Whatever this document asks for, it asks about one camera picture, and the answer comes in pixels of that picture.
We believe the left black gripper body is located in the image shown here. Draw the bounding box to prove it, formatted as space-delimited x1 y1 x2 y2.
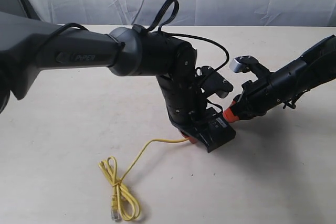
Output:
156 71 209 136

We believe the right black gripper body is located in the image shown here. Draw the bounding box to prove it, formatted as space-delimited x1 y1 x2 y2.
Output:
233 60 307 120

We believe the small black box device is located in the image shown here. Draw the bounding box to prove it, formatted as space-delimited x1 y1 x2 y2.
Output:
195 114 236 153

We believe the yellow ethernet cable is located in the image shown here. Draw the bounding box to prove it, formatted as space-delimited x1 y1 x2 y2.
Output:
98 137 190 221

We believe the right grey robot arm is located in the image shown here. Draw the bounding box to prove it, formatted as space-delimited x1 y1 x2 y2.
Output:
223 35 335 123

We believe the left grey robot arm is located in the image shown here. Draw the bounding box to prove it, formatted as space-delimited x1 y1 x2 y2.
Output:
1 13 209 144

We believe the dark backdrop stand pole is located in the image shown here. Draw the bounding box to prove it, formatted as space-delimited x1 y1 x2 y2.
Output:
18 0 39 20

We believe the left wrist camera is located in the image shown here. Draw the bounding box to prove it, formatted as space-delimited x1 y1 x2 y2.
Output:
197 66 234 99

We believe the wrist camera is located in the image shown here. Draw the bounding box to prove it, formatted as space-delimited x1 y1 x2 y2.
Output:
229 56 272 79
197 66 234 99

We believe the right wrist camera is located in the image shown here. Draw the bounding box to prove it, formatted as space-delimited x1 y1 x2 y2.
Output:
229 56 272 79

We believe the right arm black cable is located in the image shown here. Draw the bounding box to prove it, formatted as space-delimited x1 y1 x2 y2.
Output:
282 89 313 110

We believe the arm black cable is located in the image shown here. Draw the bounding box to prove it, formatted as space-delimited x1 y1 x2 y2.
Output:
282 89 313 110
36 0 230 109

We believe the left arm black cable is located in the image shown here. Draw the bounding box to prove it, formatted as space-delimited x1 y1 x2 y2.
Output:
36 0 230 109

